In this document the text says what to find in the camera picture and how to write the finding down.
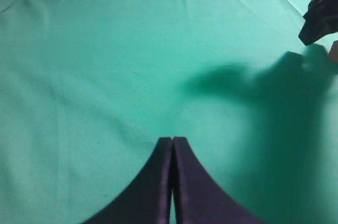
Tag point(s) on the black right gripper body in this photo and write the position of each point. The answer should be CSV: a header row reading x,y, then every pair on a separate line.
x,y
321,17

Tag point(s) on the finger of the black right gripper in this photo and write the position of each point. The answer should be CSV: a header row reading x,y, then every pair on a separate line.
x,y
312,31

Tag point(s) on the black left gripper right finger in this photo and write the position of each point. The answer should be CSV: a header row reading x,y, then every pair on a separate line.
x,y
198,198

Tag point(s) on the green cloth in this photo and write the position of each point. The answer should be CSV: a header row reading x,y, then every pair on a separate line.
x,y
88,86

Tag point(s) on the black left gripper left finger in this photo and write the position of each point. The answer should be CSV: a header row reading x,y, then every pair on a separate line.
x,y
147,199

